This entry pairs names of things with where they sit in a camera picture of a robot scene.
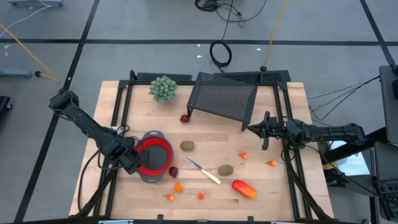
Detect black tangled floor cables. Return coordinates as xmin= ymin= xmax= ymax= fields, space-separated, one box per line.
xmin=195 ymin=0 xmax=268 ymax=27

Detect white rectangular board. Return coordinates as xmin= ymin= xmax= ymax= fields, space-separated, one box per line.
xmin=326 ymin=139 xmax=371 ymax=177

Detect black floor object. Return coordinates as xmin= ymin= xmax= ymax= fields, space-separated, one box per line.
xmin=0 ymin=95 xmax=13 ymax=113

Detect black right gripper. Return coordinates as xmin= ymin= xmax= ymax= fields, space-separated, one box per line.
xmin=248 ymin=111 xmax=289 ymax=151

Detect grey monitor back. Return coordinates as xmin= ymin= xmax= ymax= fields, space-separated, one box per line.
xmin=378 ymin=64 xmax=398 ymax=146

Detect brown kiwi fruit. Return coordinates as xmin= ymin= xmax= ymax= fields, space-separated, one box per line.
xmin=180 ymin=140 xmax=195 ymax=152
xmin=218 ymin=164 xmax=234 ymax=177

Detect thin black floor cables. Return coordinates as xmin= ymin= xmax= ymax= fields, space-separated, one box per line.
xmin=307 ymin=74 xmax=382 ymax=122

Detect large red orange pepper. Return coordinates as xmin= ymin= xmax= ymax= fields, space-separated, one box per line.
xmin=231 ymin=179 xmax=259 ymax=199

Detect black coiled floor cable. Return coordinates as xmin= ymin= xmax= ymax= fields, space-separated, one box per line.
xmin=209 ymin=0 xmax=234 ymax=70

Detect grey laptop computer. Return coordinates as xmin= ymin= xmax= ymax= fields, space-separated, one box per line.
xmin=373 ymin=141 xmax=398 ymax=222

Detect knife with cream handle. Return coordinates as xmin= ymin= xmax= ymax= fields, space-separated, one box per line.
xmin=185 ymin=156 xmax=222 ymax=185

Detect black perforated metal panel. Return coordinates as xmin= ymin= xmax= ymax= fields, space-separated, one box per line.
xmin=213 ymin=70 xmax=292 ymax=91

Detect green succulent potted plant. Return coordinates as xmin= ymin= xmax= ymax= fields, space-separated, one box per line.
xmin=148 ymin=75 xmax=179 ymax=104

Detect black perforated metal shelf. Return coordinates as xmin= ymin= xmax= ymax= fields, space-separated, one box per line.
xmin=186 ymin=72 xmax=259 ymax=132

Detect red grey collapsible bowl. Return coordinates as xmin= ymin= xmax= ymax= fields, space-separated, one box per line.
xmin=136 ymin=130 xmax=174 ymax=184

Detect black metal table frame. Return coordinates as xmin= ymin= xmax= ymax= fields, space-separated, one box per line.
xmin=74 ymin=70 xmax=335 ymax=224

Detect white floor cable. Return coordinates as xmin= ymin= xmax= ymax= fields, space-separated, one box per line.
xmin=0 ymin=0 xmax=52 ymax=30

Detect grey desk foot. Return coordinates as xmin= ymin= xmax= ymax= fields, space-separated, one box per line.
xmin=0 ymin=68 xmax=33 ymax=79
xmin=6 ymin=0 xmax=65 ymax=7

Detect yellow hanging cable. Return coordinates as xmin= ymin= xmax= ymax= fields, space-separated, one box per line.
xmin=0 ymin=23 xmax=62 ymax=83
xmin=260 ymin=0 xmax=289 ymax=72

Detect black stand beam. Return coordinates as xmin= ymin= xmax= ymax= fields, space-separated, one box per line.
xmin=323 ymin=127 xmax=388 ymax=162

